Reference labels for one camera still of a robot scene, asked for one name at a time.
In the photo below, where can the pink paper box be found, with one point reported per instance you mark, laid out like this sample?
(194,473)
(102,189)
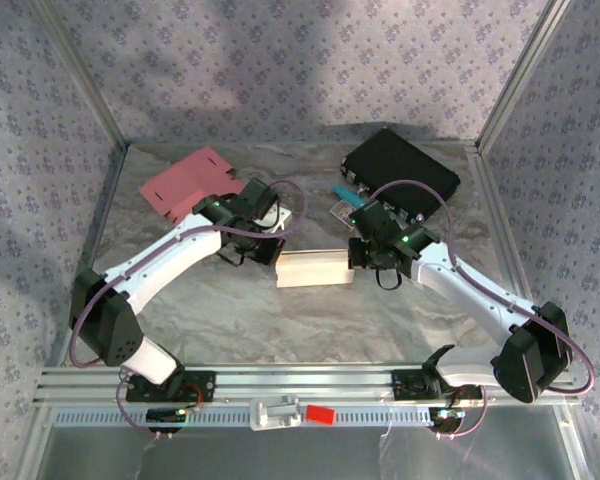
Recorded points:
(190,185)

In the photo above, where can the white paper box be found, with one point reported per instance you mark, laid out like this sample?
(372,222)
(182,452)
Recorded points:
(312,270)

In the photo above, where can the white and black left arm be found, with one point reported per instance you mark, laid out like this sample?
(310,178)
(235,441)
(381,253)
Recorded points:
(170,255)

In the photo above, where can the printed card pack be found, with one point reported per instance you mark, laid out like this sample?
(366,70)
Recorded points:
(342,212)

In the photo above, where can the teal textured plastic bottle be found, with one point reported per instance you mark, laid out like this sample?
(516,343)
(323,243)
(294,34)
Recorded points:
(347,195)

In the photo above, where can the black ribbed carrying case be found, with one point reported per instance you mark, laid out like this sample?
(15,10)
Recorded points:
(405,170)

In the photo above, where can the red plastic block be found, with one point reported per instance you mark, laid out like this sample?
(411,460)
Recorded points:
(320,415)

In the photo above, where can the small black controller board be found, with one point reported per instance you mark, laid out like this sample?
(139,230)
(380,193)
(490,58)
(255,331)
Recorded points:
(162,415)
(447,417)

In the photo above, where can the grey metal panel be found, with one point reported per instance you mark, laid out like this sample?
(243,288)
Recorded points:
(305,455)

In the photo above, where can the aluminium table edge rail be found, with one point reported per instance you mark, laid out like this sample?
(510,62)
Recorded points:
(499,225)
(91,240)

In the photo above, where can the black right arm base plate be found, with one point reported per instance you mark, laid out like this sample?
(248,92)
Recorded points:
(405,387)

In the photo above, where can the wide aluminium base rail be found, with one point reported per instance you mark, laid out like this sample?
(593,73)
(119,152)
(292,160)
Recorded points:
(305,382)

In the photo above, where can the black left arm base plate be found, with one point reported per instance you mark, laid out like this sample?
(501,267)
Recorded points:
(205,385)

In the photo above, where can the white plastic bracket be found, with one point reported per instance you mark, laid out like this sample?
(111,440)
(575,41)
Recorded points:
(272,412)

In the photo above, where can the aluminium frame post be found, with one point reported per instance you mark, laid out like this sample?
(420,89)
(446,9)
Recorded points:
(82,70)
(522,70)

